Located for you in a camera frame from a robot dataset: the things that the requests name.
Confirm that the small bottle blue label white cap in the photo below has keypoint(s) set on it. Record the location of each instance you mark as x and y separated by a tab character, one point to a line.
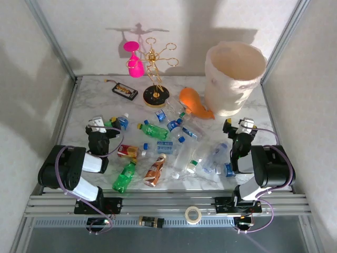
123	122

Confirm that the blue tinted clear bottle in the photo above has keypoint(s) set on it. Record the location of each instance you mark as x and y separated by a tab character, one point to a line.
213	159

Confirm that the large frosted clear bottle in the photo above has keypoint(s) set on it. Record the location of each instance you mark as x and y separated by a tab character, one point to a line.
184	158

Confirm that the clear Pepsi label bottle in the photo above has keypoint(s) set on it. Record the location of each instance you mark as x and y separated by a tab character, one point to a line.
172	126

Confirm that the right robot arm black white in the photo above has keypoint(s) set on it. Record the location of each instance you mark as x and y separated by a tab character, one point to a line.
271	168

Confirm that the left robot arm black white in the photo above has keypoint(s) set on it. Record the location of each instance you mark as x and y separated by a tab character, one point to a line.
60	168

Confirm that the white bin with plastic liner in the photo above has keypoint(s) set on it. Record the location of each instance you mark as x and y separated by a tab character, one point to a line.
229	89

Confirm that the clear bottle blue label white cap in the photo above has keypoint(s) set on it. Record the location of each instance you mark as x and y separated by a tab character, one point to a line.
229	170

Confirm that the red drink bottle white cap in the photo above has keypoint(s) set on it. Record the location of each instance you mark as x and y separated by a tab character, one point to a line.
128	151

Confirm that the clear bottle blue teal label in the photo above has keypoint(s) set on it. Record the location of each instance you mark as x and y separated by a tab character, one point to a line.
189	131

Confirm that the green plastic soda bottle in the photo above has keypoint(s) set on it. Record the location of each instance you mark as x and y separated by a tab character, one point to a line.
155	131
122	179

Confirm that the orange plush toy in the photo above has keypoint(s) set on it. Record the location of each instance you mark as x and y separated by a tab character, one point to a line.
192	100

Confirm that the small clear bottle blue cap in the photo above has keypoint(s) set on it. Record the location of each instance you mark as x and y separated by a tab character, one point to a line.
160	116

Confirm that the clear soda water bottle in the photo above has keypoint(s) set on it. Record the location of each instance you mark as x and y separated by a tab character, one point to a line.
164	147

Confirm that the pink plastic wine glass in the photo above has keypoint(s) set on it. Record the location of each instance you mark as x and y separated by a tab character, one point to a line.
135	69

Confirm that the clear bottle green label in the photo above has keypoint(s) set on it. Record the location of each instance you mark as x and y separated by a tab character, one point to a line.
173	105

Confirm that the brown coffee drink bottle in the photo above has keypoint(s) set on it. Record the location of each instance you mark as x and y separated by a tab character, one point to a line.
155	170

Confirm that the small circuit board with LEDs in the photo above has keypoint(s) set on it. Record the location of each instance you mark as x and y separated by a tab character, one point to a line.
98	223
243	222

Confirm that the white tape roll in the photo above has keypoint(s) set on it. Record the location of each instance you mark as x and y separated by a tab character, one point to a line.
187	214

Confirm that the black cylindrical device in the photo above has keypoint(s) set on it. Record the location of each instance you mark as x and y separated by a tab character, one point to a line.
151	222

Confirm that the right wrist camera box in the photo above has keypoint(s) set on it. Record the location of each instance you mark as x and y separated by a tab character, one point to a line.
247	124

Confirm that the aluminium table side rail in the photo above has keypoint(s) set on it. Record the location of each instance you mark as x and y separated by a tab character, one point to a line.
67	116
273	116

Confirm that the aluminium front rail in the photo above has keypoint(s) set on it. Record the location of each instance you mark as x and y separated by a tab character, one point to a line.
168	203

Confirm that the aluminium frame post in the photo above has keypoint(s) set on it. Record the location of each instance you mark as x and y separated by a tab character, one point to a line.
50	37
285	39

